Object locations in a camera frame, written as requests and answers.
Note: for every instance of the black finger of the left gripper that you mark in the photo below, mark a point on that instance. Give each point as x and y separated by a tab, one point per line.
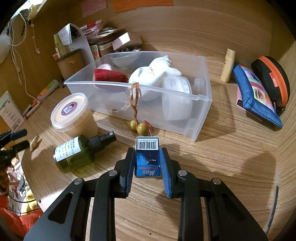
8	155
12	136

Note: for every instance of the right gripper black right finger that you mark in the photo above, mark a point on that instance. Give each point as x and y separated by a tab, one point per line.
209	209

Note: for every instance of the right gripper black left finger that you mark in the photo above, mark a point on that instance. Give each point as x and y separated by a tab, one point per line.
87	208

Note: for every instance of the green spray pump bottle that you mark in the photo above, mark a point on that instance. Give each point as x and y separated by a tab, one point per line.
80	151

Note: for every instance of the blue Max staples box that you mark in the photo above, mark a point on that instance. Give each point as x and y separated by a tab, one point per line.
147	164

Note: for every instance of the beige lidded plastic tub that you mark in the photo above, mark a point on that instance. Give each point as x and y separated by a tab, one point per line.
73	117

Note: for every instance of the orange green tube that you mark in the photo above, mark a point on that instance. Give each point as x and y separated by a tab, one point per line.
48	90

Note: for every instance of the brown paper cup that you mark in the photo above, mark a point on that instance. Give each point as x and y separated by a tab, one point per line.
71	63

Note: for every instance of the clear plastic storage bin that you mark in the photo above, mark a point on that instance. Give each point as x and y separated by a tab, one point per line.
113	98

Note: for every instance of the white file holder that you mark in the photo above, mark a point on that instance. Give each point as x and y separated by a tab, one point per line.
72	36

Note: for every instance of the white cloth bundle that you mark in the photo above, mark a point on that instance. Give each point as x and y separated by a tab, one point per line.
154	74

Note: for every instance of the white round jar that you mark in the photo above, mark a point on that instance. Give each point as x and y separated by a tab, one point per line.
176	107

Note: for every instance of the blue patchwork pencil pouch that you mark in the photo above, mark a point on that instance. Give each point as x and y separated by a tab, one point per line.
254	97

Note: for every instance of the black orange zipper case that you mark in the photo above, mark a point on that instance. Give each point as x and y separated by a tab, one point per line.
274	80

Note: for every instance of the small white cardboard box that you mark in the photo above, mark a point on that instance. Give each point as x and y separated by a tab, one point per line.
126	40

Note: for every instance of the pink sticky note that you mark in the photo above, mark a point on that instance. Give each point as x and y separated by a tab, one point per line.
90	7

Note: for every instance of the cream lotion tube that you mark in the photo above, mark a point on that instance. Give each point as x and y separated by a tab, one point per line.
228	65

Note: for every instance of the orange sticky note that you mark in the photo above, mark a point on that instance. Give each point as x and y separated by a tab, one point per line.
126	5

